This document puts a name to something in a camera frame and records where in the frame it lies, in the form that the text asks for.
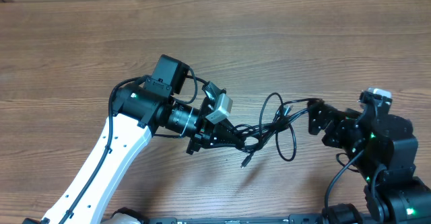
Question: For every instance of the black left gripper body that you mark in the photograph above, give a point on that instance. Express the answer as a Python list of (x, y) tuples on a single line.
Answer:
[(201, 136)]

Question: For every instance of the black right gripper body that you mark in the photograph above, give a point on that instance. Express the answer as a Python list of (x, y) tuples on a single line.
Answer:
[(341, 136)]

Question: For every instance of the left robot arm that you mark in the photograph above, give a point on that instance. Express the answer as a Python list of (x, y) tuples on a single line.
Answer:
[(137, 107)]

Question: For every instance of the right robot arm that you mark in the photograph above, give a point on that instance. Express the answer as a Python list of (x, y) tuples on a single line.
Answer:
[(383, 148)]

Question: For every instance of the black mounting rail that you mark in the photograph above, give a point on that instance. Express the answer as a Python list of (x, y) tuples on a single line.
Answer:
[(125, 215)]

